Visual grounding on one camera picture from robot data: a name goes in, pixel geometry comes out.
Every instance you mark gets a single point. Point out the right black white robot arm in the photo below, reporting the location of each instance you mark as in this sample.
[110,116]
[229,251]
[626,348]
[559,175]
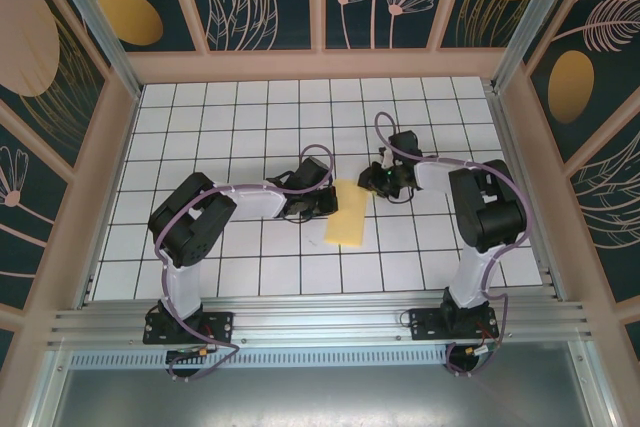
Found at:
[492,217]

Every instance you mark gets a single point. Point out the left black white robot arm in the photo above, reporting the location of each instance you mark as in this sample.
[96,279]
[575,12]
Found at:
[195,227]

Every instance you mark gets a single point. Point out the grey metal sheet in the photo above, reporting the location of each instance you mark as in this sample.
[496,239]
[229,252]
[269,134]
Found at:
[320,397]

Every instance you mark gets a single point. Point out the small black circuit board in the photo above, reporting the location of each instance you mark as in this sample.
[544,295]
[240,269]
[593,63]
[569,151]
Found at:
[182,355]

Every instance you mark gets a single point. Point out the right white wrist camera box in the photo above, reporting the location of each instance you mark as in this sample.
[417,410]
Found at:
[384,157]

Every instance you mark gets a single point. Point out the aluminium side rail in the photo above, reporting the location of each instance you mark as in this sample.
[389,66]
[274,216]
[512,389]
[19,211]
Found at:
[506,122]

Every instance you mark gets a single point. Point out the aluminium mounting rail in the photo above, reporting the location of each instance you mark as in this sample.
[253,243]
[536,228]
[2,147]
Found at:
[320,327]

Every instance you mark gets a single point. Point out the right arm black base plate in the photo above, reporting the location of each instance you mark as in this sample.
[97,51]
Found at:
[425,324]

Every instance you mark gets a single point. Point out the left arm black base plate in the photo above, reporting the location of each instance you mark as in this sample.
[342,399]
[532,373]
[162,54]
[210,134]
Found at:
[220,322]

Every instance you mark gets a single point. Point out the aluminium frame post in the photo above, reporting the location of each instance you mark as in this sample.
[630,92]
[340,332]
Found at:
[92,22]
[535,22]

